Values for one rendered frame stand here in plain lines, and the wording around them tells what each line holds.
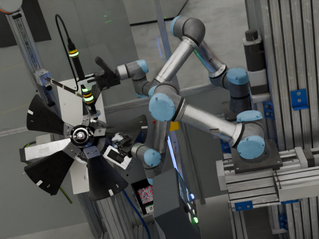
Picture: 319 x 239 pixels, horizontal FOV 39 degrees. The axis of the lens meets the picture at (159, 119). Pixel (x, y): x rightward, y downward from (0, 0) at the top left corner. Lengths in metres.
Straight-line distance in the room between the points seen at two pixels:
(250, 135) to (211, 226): 1.56
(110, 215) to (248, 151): 1.19
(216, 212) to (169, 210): 1.88
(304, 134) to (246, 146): 0.50
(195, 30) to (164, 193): 0.91
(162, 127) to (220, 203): 1.58
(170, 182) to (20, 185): 1.99
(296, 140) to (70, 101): 1.33
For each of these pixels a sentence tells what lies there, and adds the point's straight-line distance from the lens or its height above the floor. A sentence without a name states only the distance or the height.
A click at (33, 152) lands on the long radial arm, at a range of 2.67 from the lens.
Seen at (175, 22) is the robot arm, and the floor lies 1.62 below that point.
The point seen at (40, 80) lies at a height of 1.39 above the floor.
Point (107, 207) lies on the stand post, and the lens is 2.85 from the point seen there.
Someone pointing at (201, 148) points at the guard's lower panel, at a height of 0.51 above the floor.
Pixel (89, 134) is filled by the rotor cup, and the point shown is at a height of 1.22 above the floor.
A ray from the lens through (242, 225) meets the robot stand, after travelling 3.09.
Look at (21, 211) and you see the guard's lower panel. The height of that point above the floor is 0.29.
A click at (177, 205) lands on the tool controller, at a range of 1.68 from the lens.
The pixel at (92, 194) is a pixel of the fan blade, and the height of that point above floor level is 0.98.
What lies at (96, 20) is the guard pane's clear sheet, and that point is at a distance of 2.97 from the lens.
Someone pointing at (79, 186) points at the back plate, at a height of 0.87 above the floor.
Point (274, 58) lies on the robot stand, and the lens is 2.19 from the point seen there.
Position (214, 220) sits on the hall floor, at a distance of 3.49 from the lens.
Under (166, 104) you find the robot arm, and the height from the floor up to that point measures 1.47.
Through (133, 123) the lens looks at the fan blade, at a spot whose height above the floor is 1.18.
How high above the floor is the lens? 2.30
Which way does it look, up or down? 27 degrees down
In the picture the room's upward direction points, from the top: 15 degrees counter-clockwise
